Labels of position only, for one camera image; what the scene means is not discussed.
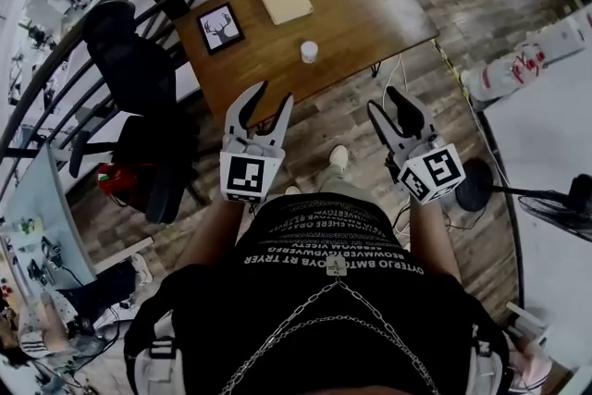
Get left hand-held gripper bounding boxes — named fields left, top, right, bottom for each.
left=219, top=80, right=295, bottom=204

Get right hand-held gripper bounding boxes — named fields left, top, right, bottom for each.
left=368, top=86, right=466, bottom=204

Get person's left forearm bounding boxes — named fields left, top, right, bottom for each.
left=178, top=198, right=246, bottom=274

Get person's right forearm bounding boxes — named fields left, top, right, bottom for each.
left=409, top=201, right=463, bottom=286

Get khaki trousers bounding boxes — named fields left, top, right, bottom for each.
left=307, top=164, right=371, bottom=204

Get black standing fan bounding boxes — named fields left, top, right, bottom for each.
left=455, top=157, right=592, bottom=244

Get framed deer picture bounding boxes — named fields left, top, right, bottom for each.
left=195, top=3, right=245, bottom=56

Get plastic pack of water bottles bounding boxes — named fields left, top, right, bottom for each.
left=462, top=41, right=551, bottom=101

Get black office chair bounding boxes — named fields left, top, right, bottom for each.
left=68, top=0, right=204, bottom=226

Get red bag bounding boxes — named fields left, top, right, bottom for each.
left=96, top=163, right=156, bottom=209

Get black printed t-shirt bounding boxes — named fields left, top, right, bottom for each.
left=123, top=193, right=510, bottom=395

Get glass-topped white desk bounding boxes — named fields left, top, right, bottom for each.
left=0, top=142, right=154, bottom=292

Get white floor cable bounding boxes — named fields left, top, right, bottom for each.
left=381, top=55, right=411, bottom=107

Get silver chain necklace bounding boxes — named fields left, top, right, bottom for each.
left=216, top=256, right=440, bottom=395

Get white bag shoulder strap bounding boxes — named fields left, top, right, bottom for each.
left=133, top=314, right=186, bottom=395
left=469, top=327, right=510, bottom=395

